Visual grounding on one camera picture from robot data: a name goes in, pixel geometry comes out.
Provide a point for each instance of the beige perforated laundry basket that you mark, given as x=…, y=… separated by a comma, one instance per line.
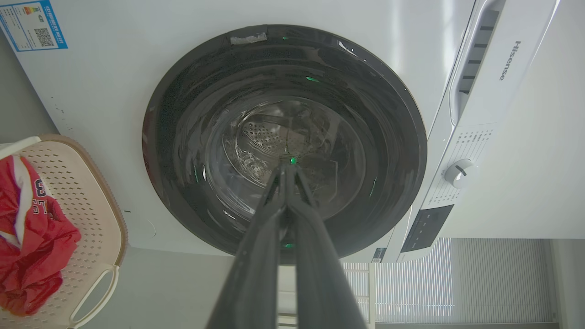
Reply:
x=91, y=214

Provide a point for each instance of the white Hisense washing machine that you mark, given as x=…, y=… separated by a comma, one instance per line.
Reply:
x=100, y=119

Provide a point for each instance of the dark round washing machine door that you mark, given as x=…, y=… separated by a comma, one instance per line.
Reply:
x=283, y=114

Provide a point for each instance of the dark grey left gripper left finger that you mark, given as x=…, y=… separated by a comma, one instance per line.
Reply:
x=256, y=269

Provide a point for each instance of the white washing machine control knob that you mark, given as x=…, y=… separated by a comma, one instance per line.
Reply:
x=460, y=173

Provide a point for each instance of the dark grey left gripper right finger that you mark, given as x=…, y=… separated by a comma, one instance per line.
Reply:
x=320, y=274

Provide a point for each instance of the blue energy label sticker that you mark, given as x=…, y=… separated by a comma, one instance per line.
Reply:
x=32, y=23

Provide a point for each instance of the piece of clear tape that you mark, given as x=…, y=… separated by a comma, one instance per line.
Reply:
x=248, y=38

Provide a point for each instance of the red and white garment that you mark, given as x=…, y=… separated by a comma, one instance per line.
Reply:
x=27, y=237

